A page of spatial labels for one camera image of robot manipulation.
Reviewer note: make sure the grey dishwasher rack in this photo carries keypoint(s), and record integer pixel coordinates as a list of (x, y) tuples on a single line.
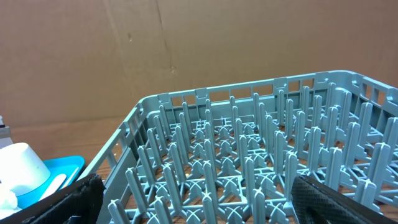
[(231, 153)]

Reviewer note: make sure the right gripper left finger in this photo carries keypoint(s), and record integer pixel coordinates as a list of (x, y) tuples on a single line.
[(79, 202)]

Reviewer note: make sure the teal serving tray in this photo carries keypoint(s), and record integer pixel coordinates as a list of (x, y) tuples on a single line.
[(62, 165)]

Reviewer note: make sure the white plastic cup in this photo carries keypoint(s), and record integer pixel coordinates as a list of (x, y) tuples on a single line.
[(22, 170)]

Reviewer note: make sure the crumpled white napkin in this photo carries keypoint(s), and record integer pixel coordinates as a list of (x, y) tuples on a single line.
[(8, 202)]

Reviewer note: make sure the wooden chopstick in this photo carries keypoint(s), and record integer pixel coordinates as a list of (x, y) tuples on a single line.
[(70, 179)]

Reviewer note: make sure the white plastic fork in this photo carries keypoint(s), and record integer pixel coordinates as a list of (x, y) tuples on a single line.
[(54, 186)]

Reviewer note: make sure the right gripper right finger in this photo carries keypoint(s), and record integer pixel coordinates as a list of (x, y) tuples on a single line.
[(314, 202)]

